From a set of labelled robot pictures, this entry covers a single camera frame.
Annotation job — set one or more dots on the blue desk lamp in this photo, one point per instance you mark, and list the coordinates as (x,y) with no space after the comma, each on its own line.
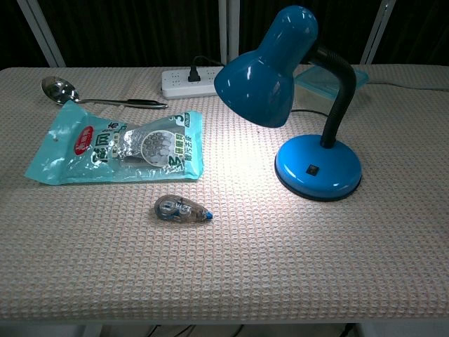
(259,91)

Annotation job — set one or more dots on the waffle weave table cloth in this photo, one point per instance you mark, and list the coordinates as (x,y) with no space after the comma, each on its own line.
(224,224)

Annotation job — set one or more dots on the transparent correction tape dispenser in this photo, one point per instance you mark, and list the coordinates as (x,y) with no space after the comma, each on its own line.
(179,209)

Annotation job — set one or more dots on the white power strip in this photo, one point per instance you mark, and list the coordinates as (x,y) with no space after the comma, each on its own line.
(179,82)

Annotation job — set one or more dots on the black power plug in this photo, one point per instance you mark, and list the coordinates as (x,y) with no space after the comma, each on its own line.
(193,74)

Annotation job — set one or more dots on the teal scouring cloth package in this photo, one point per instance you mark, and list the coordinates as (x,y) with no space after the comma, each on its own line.
(105,147)

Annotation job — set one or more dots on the teal plastic container lid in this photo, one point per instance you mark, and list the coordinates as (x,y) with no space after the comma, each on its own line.
(315,82)

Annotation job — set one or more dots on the stainless steel ladle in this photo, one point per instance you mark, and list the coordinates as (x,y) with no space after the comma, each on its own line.
(59,92)

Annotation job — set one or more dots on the small black electronic component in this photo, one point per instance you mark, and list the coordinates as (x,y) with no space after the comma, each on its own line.
(311,170)

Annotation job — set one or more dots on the white frame post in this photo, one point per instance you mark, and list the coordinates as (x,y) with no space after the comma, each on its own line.
(377,29)
(228,29)
(40,31)

